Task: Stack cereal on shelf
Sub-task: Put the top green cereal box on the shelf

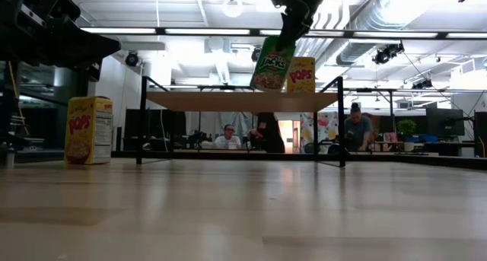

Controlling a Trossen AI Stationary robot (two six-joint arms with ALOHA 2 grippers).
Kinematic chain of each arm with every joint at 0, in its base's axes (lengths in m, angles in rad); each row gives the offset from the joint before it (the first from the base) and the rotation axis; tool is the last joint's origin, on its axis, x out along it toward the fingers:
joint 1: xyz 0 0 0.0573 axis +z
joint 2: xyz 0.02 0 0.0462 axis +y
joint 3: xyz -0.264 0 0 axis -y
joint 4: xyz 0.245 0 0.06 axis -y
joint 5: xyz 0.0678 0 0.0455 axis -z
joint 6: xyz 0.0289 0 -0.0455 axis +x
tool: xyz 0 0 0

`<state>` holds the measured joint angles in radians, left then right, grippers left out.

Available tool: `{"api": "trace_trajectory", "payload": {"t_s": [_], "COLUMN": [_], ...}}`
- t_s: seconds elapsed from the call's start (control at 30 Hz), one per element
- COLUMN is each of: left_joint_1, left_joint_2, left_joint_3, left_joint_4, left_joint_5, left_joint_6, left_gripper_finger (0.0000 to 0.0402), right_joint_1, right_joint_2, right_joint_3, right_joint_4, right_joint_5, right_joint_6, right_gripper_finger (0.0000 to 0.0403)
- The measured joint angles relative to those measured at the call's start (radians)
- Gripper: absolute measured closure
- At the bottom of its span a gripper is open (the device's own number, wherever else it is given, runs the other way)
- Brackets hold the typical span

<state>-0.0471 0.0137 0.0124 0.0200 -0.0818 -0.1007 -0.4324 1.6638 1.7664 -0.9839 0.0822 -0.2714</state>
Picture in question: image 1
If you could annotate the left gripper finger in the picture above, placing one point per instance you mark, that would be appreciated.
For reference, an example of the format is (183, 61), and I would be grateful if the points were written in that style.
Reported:
(83, 46)
(95, 71)

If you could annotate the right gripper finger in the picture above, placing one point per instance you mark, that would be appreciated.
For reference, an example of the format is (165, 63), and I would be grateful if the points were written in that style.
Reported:
(291, 25)
(309, 25)

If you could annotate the green cereal box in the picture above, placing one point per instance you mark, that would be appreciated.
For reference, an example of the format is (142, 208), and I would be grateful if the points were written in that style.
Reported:
(271, 72)

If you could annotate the yellow Pops cereal box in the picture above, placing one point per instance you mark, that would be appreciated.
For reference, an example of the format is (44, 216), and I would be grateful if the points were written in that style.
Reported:
(85, 131)
(302, 76)

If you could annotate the black background robot arm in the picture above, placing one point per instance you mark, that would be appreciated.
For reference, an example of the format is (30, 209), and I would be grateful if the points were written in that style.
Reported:
(198, 139)

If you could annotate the wooden shelf riser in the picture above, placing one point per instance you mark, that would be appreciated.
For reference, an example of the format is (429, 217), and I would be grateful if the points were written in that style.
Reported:
(239, 101)

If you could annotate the black spotlight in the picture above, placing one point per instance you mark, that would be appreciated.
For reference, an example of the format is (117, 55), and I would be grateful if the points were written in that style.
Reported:
(132, 59)
(256, 55)

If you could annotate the round white pendant lamp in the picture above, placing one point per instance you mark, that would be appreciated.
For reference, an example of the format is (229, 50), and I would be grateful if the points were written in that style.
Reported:
(232, 8)

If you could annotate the black track light cluster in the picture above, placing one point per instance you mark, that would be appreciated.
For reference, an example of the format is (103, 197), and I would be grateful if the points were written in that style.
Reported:
(382, 56)
(422, 84)

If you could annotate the black cabinet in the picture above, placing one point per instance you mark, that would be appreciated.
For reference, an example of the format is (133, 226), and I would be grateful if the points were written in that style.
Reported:
(152, 128)

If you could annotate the long ceiling light bar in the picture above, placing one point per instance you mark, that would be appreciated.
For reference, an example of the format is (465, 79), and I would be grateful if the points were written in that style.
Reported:
(205, 31)

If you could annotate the person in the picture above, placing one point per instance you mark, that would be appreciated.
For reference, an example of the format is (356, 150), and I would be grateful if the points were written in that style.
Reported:
(228, 141)
(359, 129)
(272, 135)

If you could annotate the small white bottle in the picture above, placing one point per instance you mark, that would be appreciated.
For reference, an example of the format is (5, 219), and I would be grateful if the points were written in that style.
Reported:
(9, 158)

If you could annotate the potted green plant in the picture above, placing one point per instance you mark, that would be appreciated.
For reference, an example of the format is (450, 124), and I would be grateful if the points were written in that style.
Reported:
(406, 128)

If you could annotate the blue object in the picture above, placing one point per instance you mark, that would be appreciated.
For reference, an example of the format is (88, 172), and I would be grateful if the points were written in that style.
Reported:
(426, 139)

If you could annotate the black monitor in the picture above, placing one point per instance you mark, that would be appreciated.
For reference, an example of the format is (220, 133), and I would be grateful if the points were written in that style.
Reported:
(481, 133)
(445, 122)

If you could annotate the dark background table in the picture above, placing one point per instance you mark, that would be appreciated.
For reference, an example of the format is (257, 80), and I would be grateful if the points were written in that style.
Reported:
(449, 148)

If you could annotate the silver ventilation duct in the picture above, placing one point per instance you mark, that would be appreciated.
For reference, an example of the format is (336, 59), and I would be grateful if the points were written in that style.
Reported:
(354, 51)

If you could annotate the colourful wall banner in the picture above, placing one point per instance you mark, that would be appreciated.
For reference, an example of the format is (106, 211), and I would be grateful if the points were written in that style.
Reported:
(327, 129)

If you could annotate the black background gantry frame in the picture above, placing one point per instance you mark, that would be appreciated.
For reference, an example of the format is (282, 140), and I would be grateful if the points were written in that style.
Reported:
(391, 101)

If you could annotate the black metal table frame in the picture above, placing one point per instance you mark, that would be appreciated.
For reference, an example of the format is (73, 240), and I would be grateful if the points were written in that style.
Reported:
(437, 161)

